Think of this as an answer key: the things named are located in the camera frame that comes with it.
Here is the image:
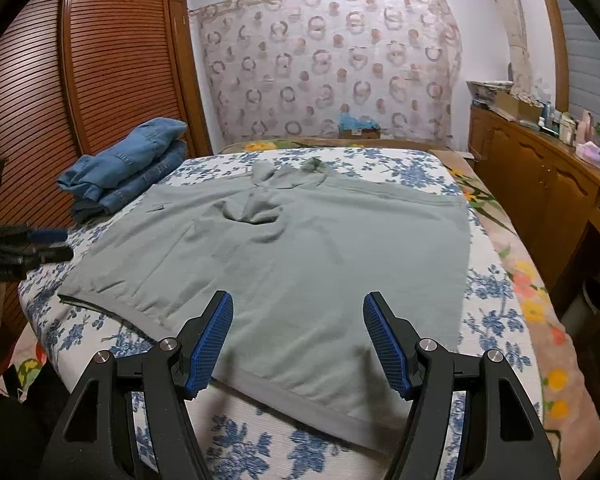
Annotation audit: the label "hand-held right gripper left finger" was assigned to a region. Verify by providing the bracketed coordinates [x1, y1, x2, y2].
[42, 290, 236, 480]

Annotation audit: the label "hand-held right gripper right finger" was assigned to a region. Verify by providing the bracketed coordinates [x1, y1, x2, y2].
[362, 291, 561, 480]

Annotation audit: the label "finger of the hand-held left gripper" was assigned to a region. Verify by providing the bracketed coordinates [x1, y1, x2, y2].
[0, 227, 67, 245]
[22, 246, 75, 266]

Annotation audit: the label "grey pants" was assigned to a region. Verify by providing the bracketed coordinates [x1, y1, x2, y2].
[57, 157, 473, 453]

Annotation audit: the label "folded blue jeans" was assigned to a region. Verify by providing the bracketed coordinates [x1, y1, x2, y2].
[70, 141, 189, 224]

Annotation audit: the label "blue floral white bed sheet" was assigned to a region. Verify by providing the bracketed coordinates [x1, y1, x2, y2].
[17, 147, 546, 480]

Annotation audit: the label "light blue denim garment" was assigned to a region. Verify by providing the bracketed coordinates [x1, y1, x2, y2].
[56, 117, 189, 202]

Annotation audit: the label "brown slatted wooden wardrobe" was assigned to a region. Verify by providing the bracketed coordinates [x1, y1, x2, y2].
[0, 0, 213, 341]

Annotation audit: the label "person's dark clothing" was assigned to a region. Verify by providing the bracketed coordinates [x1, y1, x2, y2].
[0, 360, 81, 480]

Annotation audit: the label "brown wooden sideboard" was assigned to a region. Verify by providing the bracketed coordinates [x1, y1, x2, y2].
[467, 105, 600, 311]

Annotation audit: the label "blue plastic bag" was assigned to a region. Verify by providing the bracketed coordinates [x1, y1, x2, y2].
[339, 112, 381, 131]

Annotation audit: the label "stack of papers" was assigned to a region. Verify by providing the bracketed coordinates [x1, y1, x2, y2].
[466, 80, 516, 108]

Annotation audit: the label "open cardboard box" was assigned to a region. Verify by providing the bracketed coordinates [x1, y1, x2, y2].
[495, 90, 544, 123]

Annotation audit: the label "group of small bottles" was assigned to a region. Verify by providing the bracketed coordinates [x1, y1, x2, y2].
[539, 101, 600, 143]

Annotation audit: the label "white bunched drape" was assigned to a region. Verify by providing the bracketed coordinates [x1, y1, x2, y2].
[472, 0, 537, 98]

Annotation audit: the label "grey window shutter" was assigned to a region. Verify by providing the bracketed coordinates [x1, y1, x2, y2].
[554, 0, 600, 117]

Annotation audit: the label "ring patterned curtain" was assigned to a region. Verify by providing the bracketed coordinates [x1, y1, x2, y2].
[190, 0, 463, 143]

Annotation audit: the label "wooden window frame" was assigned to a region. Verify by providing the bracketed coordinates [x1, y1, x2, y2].
[534, 0, 571, 111]

